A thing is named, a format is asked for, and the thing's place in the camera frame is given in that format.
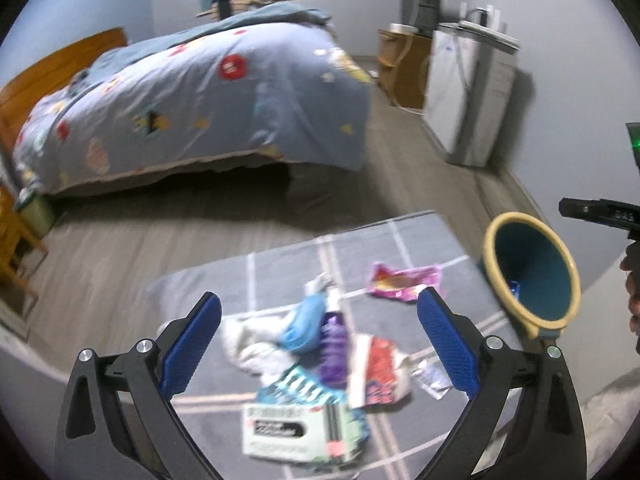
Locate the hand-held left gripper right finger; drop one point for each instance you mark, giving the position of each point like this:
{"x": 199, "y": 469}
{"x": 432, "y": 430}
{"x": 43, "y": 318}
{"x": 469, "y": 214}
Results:
{"x": 447, "y": 345}

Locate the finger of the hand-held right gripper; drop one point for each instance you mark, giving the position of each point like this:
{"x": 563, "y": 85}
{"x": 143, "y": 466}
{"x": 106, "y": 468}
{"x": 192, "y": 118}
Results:
{"x": 595, "y": 209}

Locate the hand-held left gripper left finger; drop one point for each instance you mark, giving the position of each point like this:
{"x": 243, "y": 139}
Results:
{"x": 192, "y": 345}

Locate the clear plastic wrapper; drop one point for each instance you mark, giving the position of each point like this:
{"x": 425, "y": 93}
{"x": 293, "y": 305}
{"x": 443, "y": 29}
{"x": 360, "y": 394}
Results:
{"x": 432, "y": 380}

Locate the red and white snack bag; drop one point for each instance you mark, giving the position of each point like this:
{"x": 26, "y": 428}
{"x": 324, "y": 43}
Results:
{"x": 380, "y": 370}

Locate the pink snack wrapper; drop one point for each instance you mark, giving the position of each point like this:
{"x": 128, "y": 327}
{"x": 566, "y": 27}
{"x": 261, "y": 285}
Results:
{"x": 400, "y": 281}

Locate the blue bin with yellow rim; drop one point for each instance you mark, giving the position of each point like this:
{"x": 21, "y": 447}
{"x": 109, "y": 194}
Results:
{"x": 540, "y": 270}

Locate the purple wrapper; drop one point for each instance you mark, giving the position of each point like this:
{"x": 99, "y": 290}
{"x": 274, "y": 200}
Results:
{"x": 334, "y": 355}

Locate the white and green box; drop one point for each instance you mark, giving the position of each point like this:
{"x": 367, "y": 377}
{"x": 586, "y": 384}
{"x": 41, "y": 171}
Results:
{"x": 295, "y": 430}

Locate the person's right hand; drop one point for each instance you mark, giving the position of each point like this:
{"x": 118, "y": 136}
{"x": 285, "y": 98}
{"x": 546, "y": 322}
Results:
{"x": 634, "y": 300}

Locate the white crumpled tissue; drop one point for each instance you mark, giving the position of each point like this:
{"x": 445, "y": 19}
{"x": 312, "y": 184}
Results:
{"x": 250, "y": 350}

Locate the small blue wrapper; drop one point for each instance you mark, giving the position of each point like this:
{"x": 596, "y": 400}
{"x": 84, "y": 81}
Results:
{"x": 515, "y": 288}

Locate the grey plaid mat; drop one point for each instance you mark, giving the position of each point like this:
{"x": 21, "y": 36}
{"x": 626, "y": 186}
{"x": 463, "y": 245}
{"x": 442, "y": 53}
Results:
{"x": 280, "y": 280}

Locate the teal striped packet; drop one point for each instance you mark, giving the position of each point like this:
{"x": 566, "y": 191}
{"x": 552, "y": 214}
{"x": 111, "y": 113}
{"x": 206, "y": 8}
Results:
{"x": 300, "y": 387}

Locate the white air purifier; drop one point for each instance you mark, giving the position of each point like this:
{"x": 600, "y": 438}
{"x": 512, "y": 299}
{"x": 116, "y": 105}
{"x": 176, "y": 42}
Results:
{"x": 460, "y": 95}

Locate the white device on purifier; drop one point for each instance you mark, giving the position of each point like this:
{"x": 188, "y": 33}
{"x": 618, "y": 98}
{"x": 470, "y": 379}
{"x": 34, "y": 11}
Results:
{"x": 487, "y": 27}

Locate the wooden chair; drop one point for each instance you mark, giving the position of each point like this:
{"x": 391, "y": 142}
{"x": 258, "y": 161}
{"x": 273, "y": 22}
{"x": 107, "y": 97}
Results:
{"x": 17, "y": 250}

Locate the green waste bin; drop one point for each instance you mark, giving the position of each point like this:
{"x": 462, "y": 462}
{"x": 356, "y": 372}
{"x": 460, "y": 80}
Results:
{"x": 37, "y": 215}

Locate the wooden nightstand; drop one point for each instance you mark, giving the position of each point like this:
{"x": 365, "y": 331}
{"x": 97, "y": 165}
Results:
{"x": 407, "y": 70}

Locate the bed with blue duvet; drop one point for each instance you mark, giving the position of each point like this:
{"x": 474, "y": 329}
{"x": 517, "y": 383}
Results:
{"x": 200, "y": 95}

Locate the wooden bed frame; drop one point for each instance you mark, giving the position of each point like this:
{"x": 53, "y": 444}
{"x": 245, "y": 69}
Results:
{"x": 50, "y": 70}

